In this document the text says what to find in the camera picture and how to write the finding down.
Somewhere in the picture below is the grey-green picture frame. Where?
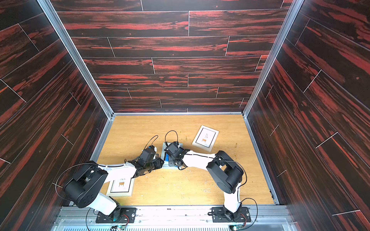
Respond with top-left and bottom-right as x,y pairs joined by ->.
160,141 -> 185,168

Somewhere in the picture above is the white picture frame deer print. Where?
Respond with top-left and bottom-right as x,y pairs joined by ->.
192,125 -> 219,152

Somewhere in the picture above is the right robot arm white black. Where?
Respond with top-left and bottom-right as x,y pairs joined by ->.
164,141 -> 245,221

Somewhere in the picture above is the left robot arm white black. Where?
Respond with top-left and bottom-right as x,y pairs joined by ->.
63,145 -> 164,222

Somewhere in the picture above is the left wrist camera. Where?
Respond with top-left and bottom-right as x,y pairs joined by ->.
149,145 -> 157,153

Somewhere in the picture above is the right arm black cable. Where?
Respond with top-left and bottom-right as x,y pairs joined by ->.
164,130 -> 258,231

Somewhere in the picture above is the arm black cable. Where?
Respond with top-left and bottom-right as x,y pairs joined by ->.
54,135 -> 159,231
164,130 -> 258,231

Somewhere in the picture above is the white picture frame near left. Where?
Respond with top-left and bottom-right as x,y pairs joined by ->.
106,179 -> 135,197

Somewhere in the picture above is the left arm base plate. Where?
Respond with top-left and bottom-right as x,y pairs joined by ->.
95,207 -> 137,224

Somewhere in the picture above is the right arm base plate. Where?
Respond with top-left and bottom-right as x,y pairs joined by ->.
208,206 -> 251,223

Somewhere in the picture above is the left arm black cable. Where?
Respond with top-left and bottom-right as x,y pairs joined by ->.
54,135 -> 159,231

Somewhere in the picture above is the aluminium front rail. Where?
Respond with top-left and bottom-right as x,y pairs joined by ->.
52,205 -> 299,231

